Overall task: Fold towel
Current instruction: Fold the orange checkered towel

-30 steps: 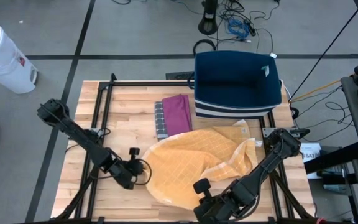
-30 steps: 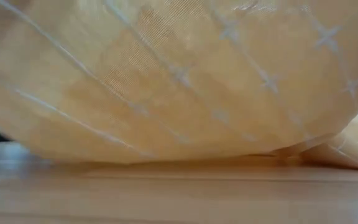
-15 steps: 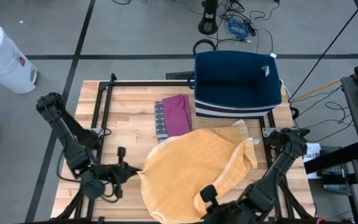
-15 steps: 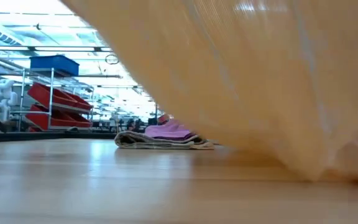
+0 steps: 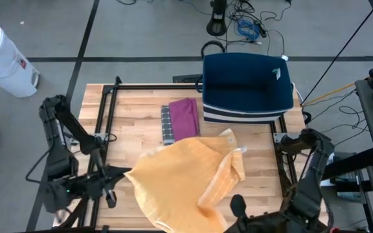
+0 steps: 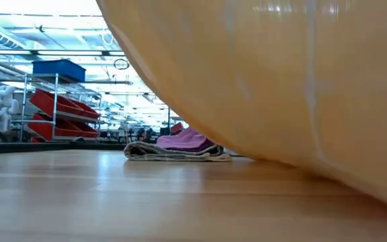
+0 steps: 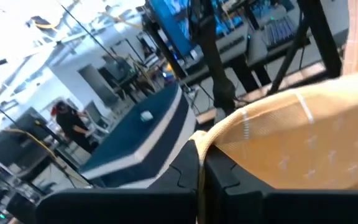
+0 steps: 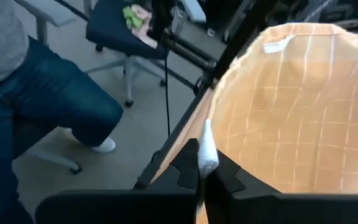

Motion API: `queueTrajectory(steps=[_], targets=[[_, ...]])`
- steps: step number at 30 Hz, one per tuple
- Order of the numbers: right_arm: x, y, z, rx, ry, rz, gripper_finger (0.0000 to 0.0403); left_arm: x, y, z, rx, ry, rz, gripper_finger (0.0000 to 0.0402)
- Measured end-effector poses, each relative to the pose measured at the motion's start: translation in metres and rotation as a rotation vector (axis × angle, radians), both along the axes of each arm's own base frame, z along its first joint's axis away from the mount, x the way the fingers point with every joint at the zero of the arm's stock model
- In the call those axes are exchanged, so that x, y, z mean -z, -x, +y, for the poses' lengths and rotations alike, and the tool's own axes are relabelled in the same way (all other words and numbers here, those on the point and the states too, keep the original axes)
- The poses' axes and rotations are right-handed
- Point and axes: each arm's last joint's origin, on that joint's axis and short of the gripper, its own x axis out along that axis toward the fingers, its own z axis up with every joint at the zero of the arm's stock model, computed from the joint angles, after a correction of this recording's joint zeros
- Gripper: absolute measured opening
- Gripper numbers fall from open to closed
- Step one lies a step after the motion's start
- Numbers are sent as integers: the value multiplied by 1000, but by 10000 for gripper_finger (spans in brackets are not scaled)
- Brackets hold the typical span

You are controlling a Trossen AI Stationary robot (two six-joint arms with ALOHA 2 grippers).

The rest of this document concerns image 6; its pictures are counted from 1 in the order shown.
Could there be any magenta towel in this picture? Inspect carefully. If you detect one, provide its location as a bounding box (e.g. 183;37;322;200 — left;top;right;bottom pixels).
156;126;216;152

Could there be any grey white-checked towel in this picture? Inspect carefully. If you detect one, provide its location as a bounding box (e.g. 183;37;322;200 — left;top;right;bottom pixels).
123;140;232;163

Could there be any yellow checked towel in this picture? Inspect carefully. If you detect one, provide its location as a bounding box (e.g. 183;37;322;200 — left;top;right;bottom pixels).
95;0;387;214

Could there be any red background object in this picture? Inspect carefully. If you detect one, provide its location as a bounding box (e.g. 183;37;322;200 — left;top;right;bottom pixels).
170;122;185;135

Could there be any metal shelf rack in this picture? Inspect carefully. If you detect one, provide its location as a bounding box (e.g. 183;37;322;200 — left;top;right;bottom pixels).
0;62;102;142

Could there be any blue storage bin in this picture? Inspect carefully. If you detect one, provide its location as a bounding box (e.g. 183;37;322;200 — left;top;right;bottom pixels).
32;59;87;83

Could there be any hanging black cable coil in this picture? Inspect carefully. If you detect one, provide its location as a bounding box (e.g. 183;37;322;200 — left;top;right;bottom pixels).
113;58;130;71

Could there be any black table frame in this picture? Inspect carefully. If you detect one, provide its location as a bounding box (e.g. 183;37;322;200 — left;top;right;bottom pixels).
0;140;127;155

